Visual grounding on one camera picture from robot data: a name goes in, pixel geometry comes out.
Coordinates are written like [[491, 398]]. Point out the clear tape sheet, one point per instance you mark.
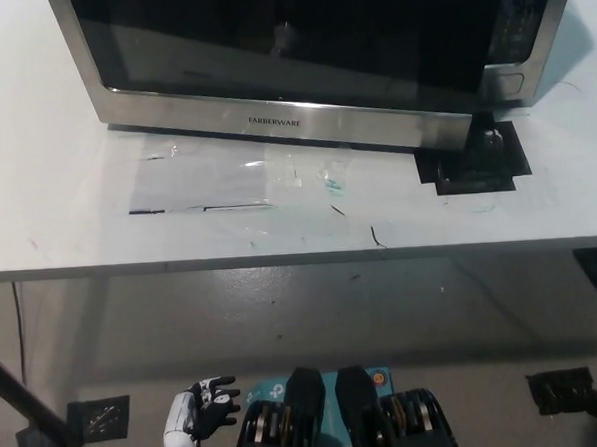
[[196, 184]]

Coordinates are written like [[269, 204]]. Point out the teal cardboard box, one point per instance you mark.
[[329, 387]]

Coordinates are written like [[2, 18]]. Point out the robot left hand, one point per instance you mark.
[[213, 408]]

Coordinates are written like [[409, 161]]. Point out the stainless steel microwave body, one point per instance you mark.
[[529, 46]]

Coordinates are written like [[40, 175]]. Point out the black tape patch with hole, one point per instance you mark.
[[506, 165]]

